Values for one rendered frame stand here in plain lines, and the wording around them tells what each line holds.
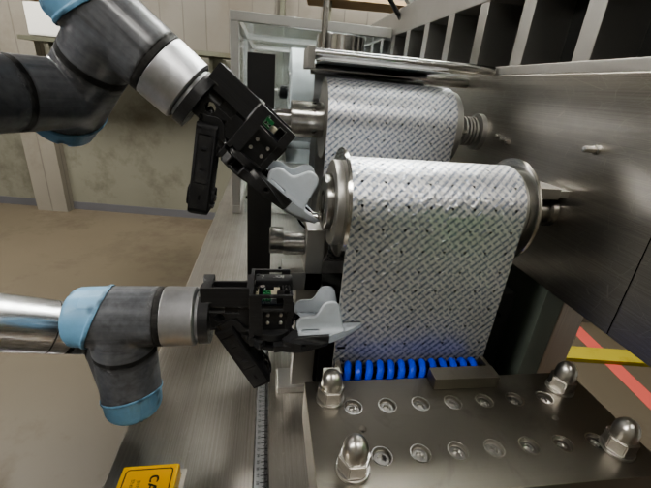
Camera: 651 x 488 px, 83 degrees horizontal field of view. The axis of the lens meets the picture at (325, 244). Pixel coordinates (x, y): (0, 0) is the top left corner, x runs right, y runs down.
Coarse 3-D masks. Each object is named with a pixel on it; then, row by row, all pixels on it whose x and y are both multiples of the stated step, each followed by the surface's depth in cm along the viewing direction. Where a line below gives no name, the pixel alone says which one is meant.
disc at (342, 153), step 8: (336, 152) 52; (344, 152) 46; (344, 160) 46; (344, 168) 46; (352, 176) 44; (352, 184) 44; (352, 192) 43; (352, 200) 43; (352, 208) 44; (344, 224) 45; (344, 232) 45; (344, 240) 46; (336, 248) 50; (344, 248) 47; (336, 256) 51
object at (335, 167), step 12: (336, 168) 46; (336, 180) 46; (336, 192) 46; (528, 192) 49; (336, 204) 45; (528, 204) 49; (336, 216) 45; (528, 216) 49; (336, 228) 46; (336, 240) 48
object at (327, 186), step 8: (328, 176) 48; (328, 184) 47; (320, 192) 53; (328, 192) 47; (320, 200) 52; (328, 200) 47; (320, 208) 52; (328, 208) 47; (328, 216) 47; (320, 224) 52; (328, 224) 48
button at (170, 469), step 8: (168, 464) 48; (176, 464) 48; (128, 472) 47; (136, 472) 47; (144, 472) 47; (152, 472) 47; (160, 472) 47; (168, 472) 47; (176, 472) 48; (120, 480) 46; (128, 480) 46; (136, 480) 46; (144, 480) 46; (152, 480) 46; (160, 480) 46; (168, 480) 46; (176, 480) 47
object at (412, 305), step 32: (352, 256) 47; (384, 256) 48; (416, 256) 48; (448, 256) 49; (480, 256) 50; (512, 256) 50; (352, 288) 49; (384, 288) 50; (416, 288) 50; (448, 288) 51; (480, 288) 52; (352, 320) 51; (384, 320) 52; (416, 320) 53; (448, 320) 53; (480, 320) 54; (352, 352) 53; (384, 352) 54; (416, 352) 55; (448, 352) 56; (480, 352) 57
